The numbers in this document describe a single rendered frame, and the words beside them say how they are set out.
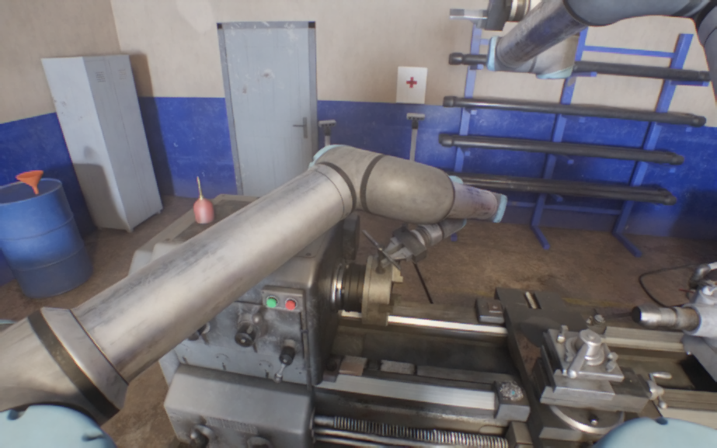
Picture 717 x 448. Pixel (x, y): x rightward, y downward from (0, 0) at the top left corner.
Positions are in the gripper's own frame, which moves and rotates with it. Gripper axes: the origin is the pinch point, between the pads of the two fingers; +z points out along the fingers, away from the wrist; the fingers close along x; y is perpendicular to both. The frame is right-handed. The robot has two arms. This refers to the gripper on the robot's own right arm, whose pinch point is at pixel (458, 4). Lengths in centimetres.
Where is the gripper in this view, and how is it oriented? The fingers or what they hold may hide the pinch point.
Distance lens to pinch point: 110.7
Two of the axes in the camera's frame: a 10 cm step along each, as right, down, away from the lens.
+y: -1.1, 9.7, -2.3
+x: 1.0, 2.5, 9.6
